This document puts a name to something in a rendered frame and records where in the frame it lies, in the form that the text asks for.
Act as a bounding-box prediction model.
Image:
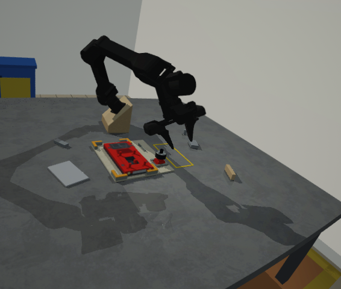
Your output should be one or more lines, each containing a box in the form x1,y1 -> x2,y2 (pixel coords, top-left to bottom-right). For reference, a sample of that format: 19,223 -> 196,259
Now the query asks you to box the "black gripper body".
143,96 -> 206,136

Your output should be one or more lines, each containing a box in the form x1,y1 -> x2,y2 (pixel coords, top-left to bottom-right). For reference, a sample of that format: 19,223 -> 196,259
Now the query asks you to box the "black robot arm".
80,35 -> 198,125

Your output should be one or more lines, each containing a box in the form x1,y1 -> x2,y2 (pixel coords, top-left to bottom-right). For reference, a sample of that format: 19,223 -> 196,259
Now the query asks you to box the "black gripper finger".
184,117 -> 199,142
157,130 -> 174,149

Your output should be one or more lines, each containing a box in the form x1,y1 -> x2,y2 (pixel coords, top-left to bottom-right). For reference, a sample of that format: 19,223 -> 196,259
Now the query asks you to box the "black tyre with grey hub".
155,150 -> 167,160

